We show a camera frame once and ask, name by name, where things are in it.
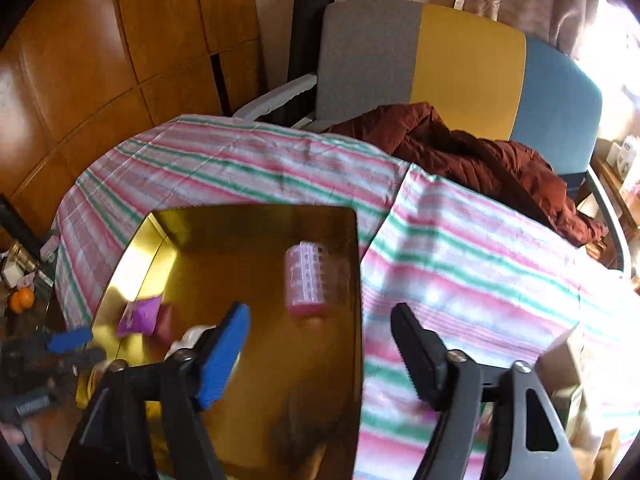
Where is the grey yellow blue chair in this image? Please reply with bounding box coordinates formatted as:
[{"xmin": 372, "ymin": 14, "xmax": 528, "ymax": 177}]
[{"xmin": 235, "ymin": 0, "xmax": 631, "ymax": 274}]

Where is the pink hair roller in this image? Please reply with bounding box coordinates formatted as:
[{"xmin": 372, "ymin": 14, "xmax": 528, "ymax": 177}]
[{"xmin": 284, "ymin": 242, "xmax": 337, "ymax": 316}]

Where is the orange fruit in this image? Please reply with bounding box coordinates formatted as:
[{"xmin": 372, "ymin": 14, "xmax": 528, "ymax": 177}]
[{"xmin": 9, "ymin": 287, "xmax": 35, "ymax": 314}]

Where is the gold metal tray box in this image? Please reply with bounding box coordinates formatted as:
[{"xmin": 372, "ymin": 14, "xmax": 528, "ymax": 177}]
[{"xmin": 92, "ymin": 204, "xmax": 362, "ymax": 479}]

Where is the beige cardboard box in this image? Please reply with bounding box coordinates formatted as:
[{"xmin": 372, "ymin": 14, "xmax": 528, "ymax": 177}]
[{"xmin": 535, "ymin": 324, "xmax": 588, "ymax": 441}]

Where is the black rolled mat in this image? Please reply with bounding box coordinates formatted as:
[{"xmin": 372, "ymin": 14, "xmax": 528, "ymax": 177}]
[{"xmin": 286, "ymin": 0, "xmax": 335, "ymax": 82}]

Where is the dark red jacket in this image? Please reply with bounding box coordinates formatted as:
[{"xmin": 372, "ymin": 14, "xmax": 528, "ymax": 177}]
[{"xmin": 326, "ymin": 102, "xmax": 608, "ymax": 247}]

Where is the purple snack packet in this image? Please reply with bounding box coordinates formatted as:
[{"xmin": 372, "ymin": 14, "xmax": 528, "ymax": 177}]
[{"xmin": 116, "ymin": 296, "xmax": 162, "ymax": 338}]

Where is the striped pink green tablecloth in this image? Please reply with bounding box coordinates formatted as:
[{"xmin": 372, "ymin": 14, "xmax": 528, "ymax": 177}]
[{"xmin": 54, "ymin": 115, "xmax": 639, "ymax": 479}]

